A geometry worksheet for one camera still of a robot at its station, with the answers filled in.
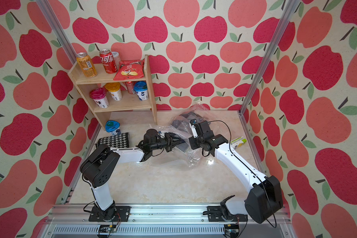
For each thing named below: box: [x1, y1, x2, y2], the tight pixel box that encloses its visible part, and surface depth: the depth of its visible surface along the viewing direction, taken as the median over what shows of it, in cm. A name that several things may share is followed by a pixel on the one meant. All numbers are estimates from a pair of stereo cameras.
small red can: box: [124, 81, 137, 95], surface depth 100 cm
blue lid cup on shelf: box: [133, 80, 149, 101], surface depth 95 cm
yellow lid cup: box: [104, 82, 123, 102], surface depth 95 cm
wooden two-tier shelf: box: [67, 54, 158, 131], surface depth 86 cm
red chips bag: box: [113, 59, 145, 81], surface depth 78 cm
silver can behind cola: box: [111, 51, 121, 72], surface depth 86 cm
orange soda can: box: [75, 52, 98, 78], surface depth 75 cm
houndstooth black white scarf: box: [97, 132, 129, 148], surface depth 100 cm
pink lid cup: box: [89, 87, 110, 109], surface depth 90 cm
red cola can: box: [99, 49, 118, 74], surface depth 77 cm
